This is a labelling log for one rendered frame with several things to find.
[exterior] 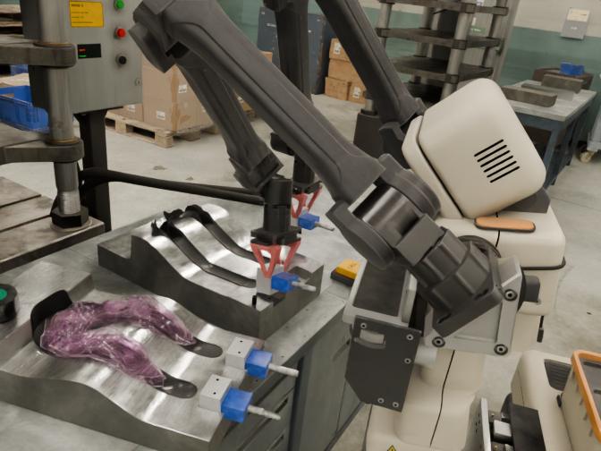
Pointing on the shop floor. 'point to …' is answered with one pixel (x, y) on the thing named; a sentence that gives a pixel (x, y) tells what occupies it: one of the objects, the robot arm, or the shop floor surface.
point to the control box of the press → (93, 77)
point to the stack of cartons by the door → (342, 77)
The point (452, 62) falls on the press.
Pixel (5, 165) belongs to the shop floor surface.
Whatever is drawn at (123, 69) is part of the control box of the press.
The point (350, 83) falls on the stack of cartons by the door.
